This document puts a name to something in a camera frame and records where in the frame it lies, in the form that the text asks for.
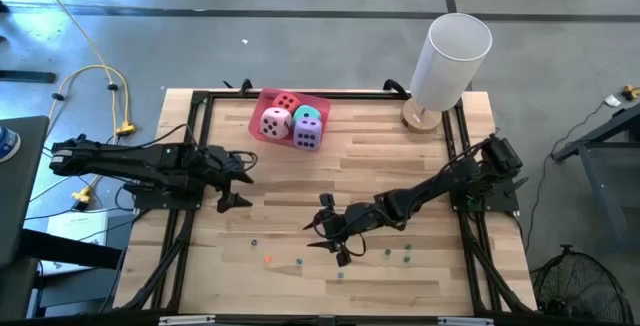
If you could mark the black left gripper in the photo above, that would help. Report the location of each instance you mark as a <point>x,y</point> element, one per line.
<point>217,166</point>

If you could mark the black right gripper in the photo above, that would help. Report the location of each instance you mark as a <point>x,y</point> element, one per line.
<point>355,218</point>

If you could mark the large pink foam die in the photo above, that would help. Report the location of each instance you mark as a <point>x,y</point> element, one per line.
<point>275,116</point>

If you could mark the large purple foam die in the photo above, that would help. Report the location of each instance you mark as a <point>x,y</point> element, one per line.
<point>307,127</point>

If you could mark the pink translucent plastic bin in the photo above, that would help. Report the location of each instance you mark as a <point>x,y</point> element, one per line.
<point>265,98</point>

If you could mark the large red foam die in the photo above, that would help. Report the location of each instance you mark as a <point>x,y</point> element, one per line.
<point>286,102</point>

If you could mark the large teal foam die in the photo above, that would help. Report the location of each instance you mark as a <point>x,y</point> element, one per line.
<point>306,112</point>

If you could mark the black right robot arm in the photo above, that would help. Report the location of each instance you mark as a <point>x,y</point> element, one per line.
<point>430,191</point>

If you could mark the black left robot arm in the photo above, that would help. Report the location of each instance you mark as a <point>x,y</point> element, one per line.
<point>125,163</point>

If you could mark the black table clamp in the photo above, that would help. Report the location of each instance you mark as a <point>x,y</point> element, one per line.
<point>395,87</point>
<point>245,86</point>

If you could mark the white flat box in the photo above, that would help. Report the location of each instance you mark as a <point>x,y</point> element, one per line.
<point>77,228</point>

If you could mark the white shade table lamp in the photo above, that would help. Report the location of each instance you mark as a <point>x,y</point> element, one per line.
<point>445,71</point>

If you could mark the dark grey desk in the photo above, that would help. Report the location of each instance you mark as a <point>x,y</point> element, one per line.
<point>20,186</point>

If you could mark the blue and white can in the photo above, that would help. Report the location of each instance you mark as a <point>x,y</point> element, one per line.
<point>7,143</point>

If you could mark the black floor bar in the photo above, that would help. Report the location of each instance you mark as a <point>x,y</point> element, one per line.
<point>27,76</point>

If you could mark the black mesh fan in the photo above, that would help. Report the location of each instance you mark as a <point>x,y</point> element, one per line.
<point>580,286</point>

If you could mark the dark grey metal stand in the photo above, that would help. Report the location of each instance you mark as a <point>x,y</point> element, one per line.
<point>610,144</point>

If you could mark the white tag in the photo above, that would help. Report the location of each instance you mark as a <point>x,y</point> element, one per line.
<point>612,100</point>

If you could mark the silver frame bracket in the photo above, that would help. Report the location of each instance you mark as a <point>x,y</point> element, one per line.
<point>462,321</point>
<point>185,320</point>

